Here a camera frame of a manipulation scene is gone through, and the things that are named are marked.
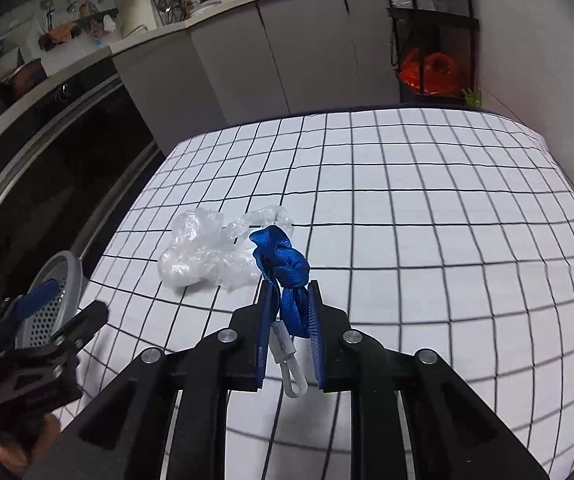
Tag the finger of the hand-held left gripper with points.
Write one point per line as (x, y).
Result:
(84, 320)
(37, 299)

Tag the white checked tablecloth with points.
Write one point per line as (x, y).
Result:
(417, 210)

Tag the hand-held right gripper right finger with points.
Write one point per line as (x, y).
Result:
(315, 330)

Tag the clear plastic bag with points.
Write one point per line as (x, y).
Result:
(192, 255)

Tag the black shelf rack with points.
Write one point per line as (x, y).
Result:
(447, 20)

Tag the grey perforated basket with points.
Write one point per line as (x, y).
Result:
(69, 280)

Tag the red plastic bag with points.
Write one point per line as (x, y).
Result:
(434, 75)

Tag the grey kitchen cabinets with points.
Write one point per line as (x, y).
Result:
(292, 50)

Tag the person's left hand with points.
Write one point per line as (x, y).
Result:
(7, 452)

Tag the black built-in oven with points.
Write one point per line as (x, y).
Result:
(42, 160)

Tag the brown pan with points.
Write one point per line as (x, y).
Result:
(22, 80)

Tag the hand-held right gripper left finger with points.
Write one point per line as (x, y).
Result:
(266, 330)

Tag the green leaves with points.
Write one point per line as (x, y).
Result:
(472, 97)

